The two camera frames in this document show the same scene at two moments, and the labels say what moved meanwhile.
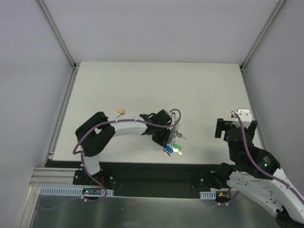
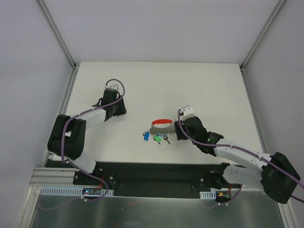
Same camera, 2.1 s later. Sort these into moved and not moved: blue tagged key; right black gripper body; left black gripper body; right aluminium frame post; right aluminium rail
Moved: right black gripper body; blue tagged key; left black gripper body
Not moved: right aluminium frame post; right aluminium rail
